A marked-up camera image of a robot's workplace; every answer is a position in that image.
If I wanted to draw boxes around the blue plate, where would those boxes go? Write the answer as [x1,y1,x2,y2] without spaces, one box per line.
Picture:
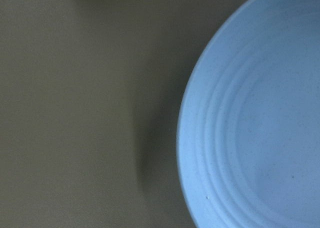
[177,0,320,227]

